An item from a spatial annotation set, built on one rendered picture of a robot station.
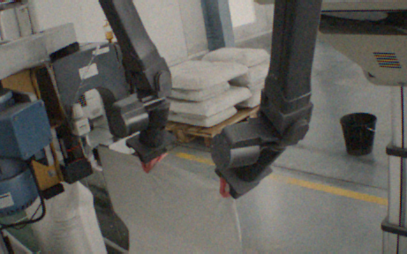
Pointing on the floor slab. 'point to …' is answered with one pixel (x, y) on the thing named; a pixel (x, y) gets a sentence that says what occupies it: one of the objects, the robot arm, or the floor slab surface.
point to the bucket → (358, 132)
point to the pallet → (185, 131)
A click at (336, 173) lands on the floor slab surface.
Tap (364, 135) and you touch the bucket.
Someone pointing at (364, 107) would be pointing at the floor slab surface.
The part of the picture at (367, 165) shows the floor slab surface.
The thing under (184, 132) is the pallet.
